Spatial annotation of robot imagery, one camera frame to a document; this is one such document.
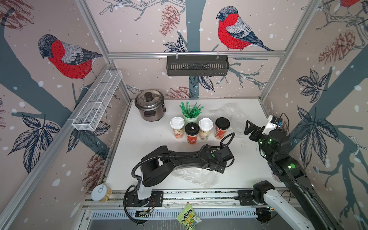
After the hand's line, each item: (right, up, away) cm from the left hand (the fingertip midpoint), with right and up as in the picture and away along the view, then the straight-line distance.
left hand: (224, 166), depth 79 cm
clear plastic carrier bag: (-10, -6, -2) cm, 12 cm away
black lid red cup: (-18, +21, +2) cm, 27 cm away
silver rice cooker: (-47, +37, +18) cm, 62 cm away
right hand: (+13, +26, -8) cm, 30 cm away
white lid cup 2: (-10, +23, +4) cm, 26 cm away
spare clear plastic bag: (+17, +26, +25) cm, 40 cm away
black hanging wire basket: (-13, +66, +25) cm, 71 cm away
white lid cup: (-27, +24, +6) cm, 37 cm away
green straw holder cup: (-18, +28, +12) cm, 36 cm away
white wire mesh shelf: (-72, +27, -10) cm, 78 cm away
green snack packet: (-21, -21, -12) cm, 32 cm away
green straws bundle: (-21, +34, +20) cm, 44 cm away
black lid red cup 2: (0, +23, +4) cm, 24 cm away
